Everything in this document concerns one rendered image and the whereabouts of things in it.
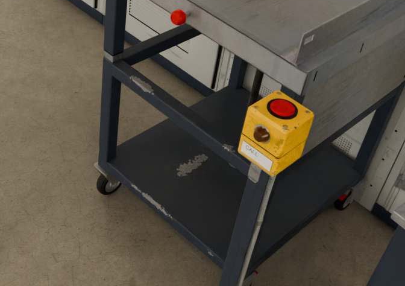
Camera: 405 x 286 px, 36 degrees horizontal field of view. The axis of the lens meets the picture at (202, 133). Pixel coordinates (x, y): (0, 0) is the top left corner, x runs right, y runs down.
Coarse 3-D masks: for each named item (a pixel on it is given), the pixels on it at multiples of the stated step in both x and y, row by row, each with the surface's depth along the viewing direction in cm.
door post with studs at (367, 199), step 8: (400, 120) 190; (400, 128) 191; (392, 136) 194; (400, 136) 192; (392, 144) 195; (400, 144) 193; (392, 152) 196; (384, 160) 200; (392, 160) 198; (384, 168) 201; (376, 176) 205; (384, 176) 203; (376, 184) 206; (368, 192) 210; (376, 192) 208; (360, 200) 214; (368, 200) 211; (368, 208) 213
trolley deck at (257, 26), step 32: (160, 0) 138; (192, 0) 132; (224, 0) 134; (256, 0) 136; (288, 0) 138; (320, 0) 140; (352, 0) 143; (224, 32) 129; (256, 32) 126; (288, 32) 128; (384, 32) 136; (256, 64) 126; (288, 64) 120; (320, 64) 120; (352, 64) 133
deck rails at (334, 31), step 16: (368, 0) 129; (384, 0) 135; (400, 0) 143; (336, 16) 122; (352, 16) 127; (368, 16) 134; (320, 32) 120; (336, 32) 125; (352, 32) 131; (304, 48) 118; (320, 48) 124
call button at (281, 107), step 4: (276, 100) 100; (280, 100) 100; (284, 100) 100; (272, 104) 99; (276, 104) 99; (280, 104) 99; (284, 104) 100; (288, 104) 100; (272, 108) 99; (276, 108) 99; (280, 108) 99; (284, 108) 99; (288, 108) 99; (292, 108) 99; (276, 112) 98; (280, 112) 98; (284, 112) 98; (288, 112) 98; (292, 112) 99
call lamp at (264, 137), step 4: (260, 124) 98; (256, 128) 99; (260, 128) 98; (264, 128) 98; (256, 132) 98; (260, 132) 98; (264, 132) 98; (268, 132) 98; (256, 136) 98; (260, 136) 98; (264, 136) 98; (268, 136) 98; (256, 140) 99; (260, 140) 98; (264, 140) 98; (268, 140) 98
